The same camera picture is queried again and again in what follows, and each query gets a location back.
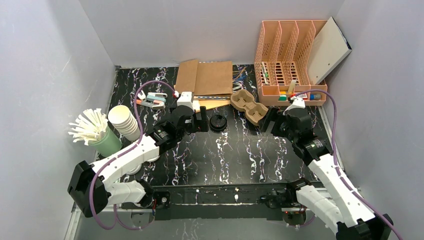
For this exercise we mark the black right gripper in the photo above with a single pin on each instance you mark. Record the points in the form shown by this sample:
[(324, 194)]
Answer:
[(274, 120)]

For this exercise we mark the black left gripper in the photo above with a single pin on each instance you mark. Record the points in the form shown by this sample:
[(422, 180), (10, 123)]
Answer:
[(199, 119)]

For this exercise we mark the brown paper bag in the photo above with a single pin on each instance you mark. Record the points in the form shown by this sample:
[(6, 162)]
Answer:
[(205, 78)]

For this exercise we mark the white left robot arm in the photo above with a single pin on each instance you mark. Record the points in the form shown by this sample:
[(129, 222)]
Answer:
[(94, 186)]

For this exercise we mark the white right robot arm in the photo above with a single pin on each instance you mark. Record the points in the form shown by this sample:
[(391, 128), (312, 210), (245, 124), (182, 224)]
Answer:
[(346, 214)]

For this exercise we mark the black coffee cup lid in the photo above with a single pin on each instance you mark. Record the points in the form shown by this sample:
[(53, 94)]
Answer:
[(218, 123)]

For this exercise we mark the cardboard cup carrier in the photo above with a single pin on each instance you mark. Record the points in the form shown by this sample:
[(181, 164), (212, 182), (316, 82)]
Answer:
[(245, 102)]

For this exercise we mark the stack of white lids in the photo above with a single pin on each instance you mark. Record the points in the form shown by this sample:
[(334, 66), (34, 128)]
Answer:
[(124, 122)]

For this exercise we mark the orange file organizer rack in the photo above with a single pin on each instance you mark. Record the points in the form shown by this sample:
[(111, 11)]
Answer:
[(281, 59)]

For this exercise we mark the white folder board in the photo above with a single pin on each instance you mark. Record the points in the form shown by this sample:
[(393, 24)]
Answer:
[(328, 50)]

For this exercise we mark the green cup of stirrers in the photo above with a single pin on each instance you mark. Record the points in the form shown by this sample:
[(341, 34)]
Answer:
[(92, 128)]

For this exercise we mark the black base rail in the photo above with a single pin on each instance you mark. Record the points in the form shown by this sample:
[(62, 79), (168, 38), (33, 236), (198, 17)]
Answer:
[(218, 197)]

